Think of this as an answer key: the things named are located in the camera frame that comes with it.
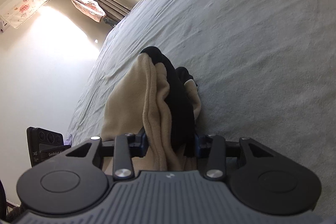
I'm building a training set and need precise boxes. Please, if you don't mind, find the grey bed sheet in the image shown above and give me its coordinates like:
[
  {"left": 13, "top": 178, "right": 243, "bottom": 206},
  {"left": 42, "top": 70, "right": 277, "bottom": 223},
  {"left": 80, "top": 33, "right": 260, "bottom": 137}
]
[{"left": 65, "top": 0, "right": 336, "bottom": 219}]

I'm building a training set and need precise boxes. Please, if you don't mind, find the white wall calendar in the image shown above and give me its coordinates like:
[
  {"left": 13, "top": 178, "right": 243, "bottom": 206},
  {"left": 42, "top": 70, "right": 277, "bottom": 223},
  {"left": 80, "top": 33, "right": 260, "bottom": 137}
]
[{"left": 1, "top": 0, "right": 47, "bottom": 29}]

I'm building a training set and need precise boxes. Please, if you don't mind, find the purple cloth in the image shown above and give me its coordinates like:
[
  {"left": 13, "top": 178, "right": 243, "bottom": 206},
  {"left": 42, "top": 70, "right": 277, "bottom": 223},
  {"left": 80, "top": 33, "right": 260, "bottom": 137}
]
[{"left": 64, "top": 134, "right": 72, "bottom": 145}]

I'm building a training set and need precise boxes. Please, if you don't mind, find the beige black raglan sweatshirt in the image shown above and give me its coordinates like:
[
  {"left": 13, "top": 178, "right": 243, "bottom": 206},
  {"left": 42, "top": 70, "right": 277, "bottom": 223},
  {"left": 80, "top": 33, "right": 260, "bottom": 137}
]
[{"left": 101, "top": 47, "right": 201, "bottom": 172}]

